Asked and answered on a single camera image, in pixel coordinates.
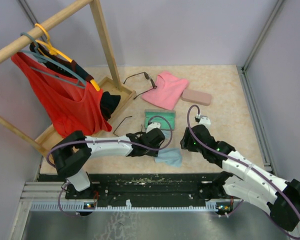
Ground small light blue cloth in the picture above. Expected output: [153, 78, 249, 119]
[162, 130, 171, 140]

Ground large light blue cloth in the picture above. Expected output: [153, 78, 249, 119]
[154, 148, 183, 168]

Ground grey glasses case green lining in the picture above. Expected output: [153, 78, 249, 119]
[144, 109, 176, 131]

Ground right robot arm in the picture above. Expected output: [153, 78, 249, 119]
[180, 124, 300, 232]

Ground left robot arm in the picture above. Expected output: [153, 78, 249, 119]
[47, 127, 165, 199]

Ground tortoiseshell sunglasses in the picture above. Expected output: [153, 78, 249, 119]
[123, 71, 158, 100]

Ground pink glasses case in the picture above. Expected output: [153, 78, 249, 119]
[181, 89, 212, 106]

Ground pink folded shirt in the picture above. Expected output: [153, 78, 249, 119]
[141, 71, 189, 111]

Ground red hanging shirt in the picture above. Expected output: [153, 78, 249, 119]
[11, 52, 113, 138]

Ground wooden clothes rack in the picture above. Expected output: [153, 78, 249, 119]
[0, 0, 136, 156]

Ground dark striped hanging garment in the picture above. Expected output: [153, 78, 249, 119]
[38, 43, 121, 121]

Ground yellow plastic hanger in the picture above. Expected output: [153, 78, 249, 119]
[33, 23, 101, 91]

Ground grey-blue plastic hanger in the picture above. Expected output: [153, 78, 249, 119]
[19, 32, 87, 88]

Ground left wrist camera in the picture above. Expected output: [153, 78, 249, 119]
[145, 122, 161, 133]

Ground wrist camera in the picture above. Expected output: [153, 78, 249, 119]
[145, 122, 161, 133]
[195, 114, 211, 128]

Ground thin wire-frame sunglasses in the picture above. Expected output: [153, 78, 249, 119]
[112, 115, 144, 137]

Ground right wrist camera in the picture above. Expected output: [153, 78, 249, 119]
[195, 114, 211, 128]

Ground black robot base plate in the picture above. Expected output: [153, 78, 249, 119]
[37, 171, 243, 216]

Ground aluminium frame rail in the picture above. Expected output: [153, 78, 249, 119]
[4, 181, 293, 240]

